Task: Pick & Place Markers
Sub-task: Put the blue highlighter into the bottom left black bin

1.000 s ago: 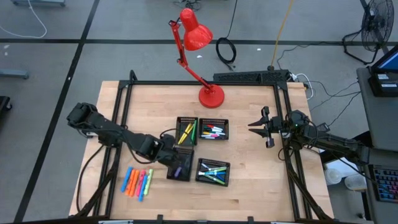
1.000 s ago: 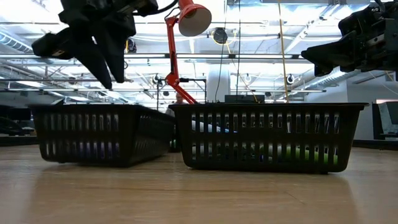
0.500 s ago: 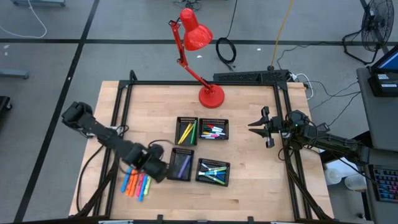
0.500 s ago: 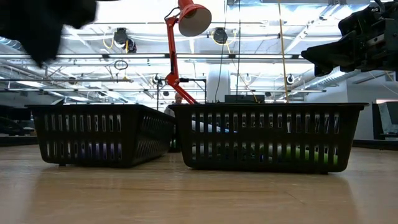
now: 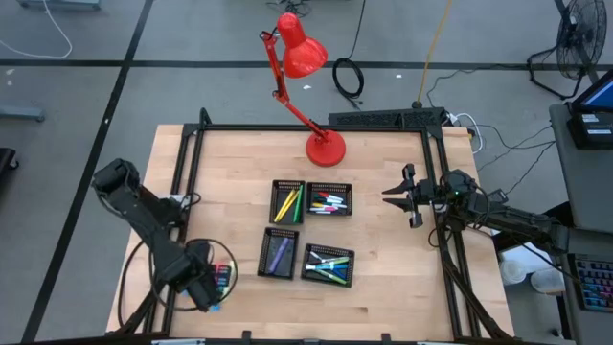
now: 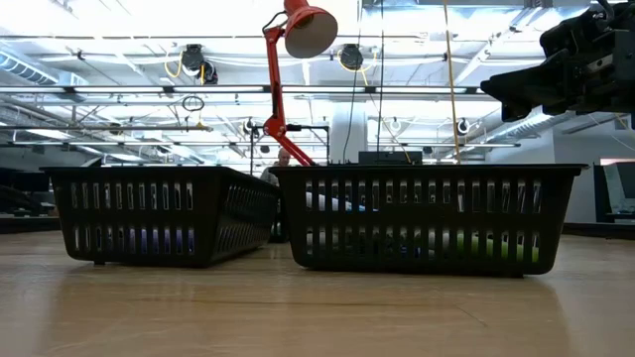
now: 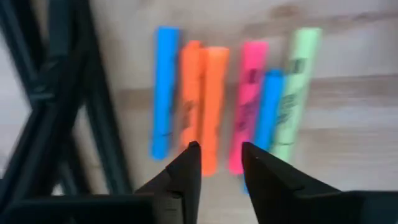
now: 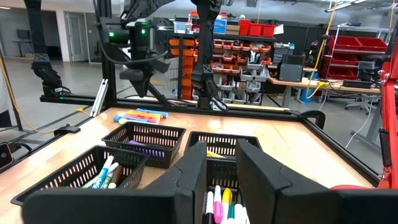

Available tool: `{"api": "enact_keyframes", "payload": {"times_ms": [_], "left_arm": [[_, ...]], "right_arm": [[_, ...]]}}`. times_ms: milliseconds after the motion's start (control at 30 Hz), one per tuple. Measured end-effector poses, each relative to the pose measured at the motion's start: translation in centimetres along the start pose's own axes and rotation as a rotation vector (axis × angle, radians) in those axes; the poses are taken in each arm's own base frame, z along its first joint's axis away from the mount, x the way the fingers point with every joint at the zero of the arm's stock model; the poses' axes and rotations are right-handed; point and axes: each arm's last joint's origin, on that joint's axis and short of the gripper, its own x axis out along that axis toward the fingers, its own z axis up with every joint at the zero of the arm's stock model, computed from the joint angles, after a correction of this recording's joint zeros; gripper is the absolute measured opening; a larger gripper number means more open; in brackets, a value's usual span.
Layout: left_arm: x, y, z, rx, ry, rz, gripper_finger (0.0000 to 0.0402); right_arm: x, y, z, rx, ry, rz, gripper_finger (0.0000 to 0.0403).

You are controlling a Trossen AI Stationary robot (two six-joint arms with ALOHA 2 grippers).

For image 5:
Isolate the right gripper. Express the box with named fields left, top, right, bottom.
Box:
left=381, top=163, right=444, bottom=229

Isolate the black slotted plastic basket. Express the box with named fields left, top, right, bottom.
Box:
left=300, top=242, right=356, bottom=289
left=257, top=226, right=301, bottom=281
left=268, top=179, right=307, bottom=226
left=306, top=181, right=354, bottom=217

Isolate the purple thick highlighter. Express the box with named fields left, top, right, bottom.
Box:
left=266, top=237, right=292, bottom=275

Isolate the yellow thin highlighter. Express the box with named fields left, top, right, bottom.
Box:
left=277, top=188, right=299, bottom=221
left=273, top=191, right=294, bottom=224

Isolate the green thin highlighter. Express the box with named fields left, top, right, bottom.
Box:
left=291, top=183, right=305, bottom=224

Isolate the light green dry-erase marker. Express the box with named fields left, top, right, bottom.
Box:
left=310, top=267, right=348, bottom=286

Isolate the red desk lamp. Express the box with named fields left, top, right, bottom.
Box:
left=260, top=11, right=347, bottom=168

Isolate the white round container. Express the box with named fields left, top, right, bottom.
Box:
left=499, top=258, right=528, bottom=287
left=530, top=266, right=567, bottom=295

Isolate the white paper sheet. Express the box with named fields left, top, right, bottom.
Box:
left=488, top=229, right=556, bottom=274

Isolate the grey office desk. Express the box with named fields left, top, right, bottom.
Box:
left=548, top=103, right=613, bottom=345

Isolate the black labelled device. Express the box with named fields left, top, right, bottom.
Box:
left=566, top=110, right=613, bottom=150

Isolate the black computer keyboard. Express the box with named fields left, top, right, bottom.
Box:
left=567, top=252, right=613, bottom=313

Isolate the open laptop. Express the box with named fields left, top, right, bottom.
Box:
left=571, top=70, right=613, bottom=114

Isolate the black floor object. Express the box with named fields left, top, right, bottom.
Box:
left=0, top=147, right=21, bottom=174

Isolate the black floor fan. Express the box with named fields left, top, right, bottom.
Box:
left=526, top=0, right=609, bottom=102

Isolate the grey metal floor bar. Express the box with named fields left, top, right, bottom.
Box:
left=0, top=104, right=47, bottom=124
left=16, top=0, right=102, bottom=12

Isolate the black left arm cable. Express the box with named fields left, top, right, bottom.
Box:
left=117, top=237, right=239, bottom=332

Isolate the white power adapter cable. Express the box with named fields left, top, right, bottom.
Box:
left=447, top=112, right=485, bottom=155

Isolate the coiled black floor cable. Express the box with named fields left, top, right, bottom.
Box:
left=331, top=0, right=368, bottom=111

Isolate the yellow hanging cable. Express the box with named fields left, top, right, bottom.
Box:
left=415, top=0, right=454, bottom=109

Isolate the black aluminium table frame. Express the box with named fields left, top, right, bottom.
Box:
left=105, top=106, right=517, bottom=345

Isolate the white floor cable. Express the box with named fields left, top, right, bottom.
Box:
left=0, top=0, right=74, bottom=61

